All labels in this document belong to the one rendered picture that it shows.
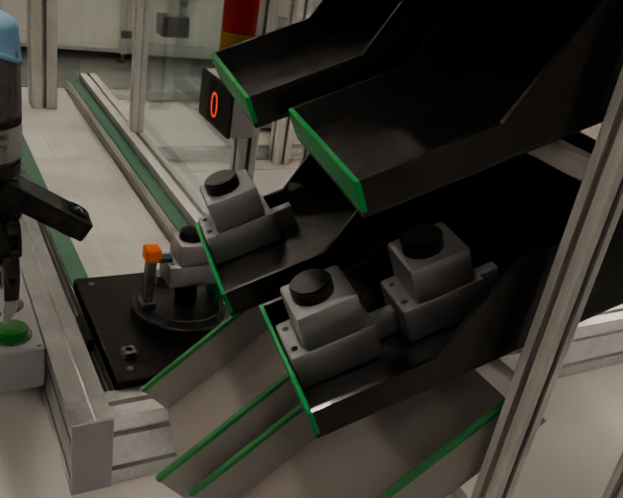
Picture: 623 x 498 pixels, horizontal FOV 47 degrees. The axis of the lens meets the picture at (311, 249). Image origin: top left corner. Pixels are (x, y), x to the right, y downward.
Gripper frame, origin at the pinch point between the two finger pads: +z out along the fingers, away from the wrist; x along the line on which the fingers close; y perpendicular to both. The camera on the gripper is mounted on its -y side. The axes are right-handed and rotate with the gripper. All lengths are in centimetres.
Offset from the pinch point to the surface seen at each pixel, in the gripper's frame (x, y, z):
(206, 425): 28.5, -14.2, -2.4
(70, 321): -1.4, -7.3, 3.3
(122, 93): -130, -48, 11
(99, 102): -98, -34, 4
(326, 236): 30.9, -22.6, -24.0
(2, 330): 0.4, 1.1, 2.1
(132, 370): 11.9, -11.6, 2.3
